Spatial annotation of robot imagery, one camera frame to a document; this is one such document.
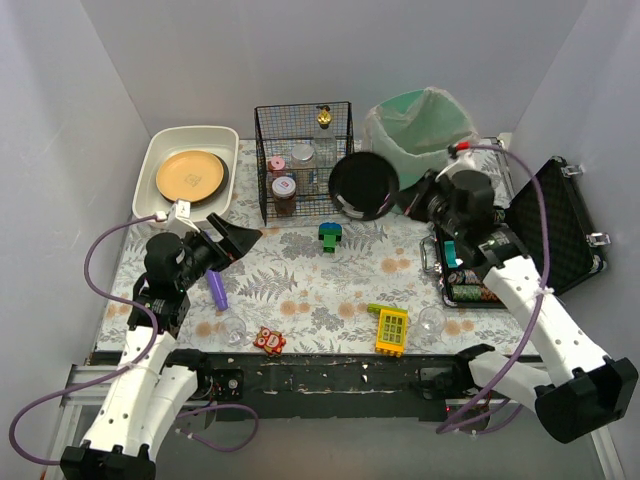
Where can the clear glass cup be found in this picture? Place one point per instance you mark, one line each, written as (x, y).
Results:
(431, 321)
(233, 332)

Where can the green trash bin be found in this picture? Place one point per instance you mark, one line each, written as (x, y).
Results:
(415, 125)

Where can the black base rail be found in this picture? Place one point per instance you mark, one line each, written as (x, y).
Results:
(322, 386)

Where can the black poker chip case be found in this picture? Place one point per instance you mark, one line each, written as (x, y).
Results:
(575, 245)

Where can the yellow green toy window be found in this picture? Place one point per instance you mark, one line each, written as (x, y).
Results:
(391, 331)

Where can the clear glass bottle gold cap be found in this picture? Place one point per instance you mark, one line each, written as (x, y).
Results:
(325, 146)

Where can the teal block in case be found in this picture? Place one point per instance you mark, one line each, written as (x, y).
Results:
(451, 258)

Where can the purple toy piece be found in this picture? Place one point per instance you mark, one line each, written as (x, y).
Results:
(217, 290)

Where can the right clear glass cup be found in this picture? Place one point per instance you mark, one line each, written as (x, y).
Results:
(431, 321)

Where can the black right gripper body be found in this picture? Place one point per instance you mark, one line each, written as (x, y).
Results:
(427, 201)

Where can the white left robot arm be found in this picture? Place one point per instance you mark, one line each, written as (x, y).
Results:
(153, 379)

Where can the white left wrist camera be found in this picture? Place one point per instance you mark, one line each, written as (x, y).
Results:
(175, 215)

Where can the clear plastic bin liner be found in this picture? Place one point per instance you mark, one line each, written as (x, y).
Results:
(425, 135)

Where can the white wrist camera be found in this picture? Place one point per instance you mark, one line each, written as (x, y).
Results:
(175, 215)
(461, 158)

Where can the silver lid pepper jar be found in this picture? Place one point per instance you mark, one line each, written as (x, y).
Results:
(304, 167)

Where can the pink lid toothpick jar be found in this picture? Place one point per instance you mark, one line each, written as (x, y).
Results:
(277, 166)

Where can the white rectangular basin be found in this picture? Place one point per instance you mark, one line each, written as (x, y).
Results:
(197, 163)

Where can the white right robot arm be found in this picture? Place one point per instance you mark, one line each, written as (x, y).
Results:
(581, 388)

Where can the green blue toy block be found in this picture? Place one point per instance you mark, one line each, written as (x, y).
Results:
(330, 234)

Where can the silver case handle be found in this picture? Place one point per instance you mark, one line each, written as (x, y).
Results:
(425, 246)

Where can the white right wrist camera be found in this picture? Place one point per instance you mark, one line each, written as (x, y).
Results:
(461, 158)

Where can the blue ceramic plate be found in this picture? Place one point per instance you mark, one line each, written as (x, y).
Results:
(225, 180)

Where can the red owl toy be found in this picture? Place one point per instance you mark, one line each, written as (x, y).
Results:
(272, 342)

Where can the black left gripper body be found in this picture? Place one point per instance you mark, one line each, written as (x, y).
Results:
(218, 245)

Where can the blue orange chip stack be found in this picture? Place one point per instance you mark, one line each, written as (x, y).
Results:
(464, 277)

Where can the black wire basket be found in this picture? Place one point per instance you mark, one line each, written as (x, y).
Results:
(278, 128)

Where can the small black plate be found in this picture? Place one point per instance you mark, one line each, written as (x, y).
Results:
(363, 186)

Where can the yellow plate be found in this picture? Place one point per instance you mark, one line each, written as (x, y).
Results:
(190, 177)

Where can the left clear glass cup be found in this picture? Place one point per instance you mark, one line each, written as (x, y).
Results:
(233, 332)

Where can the brown sauce jar white lid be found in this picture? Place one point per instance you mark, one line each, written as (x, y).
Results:
(284, 194)

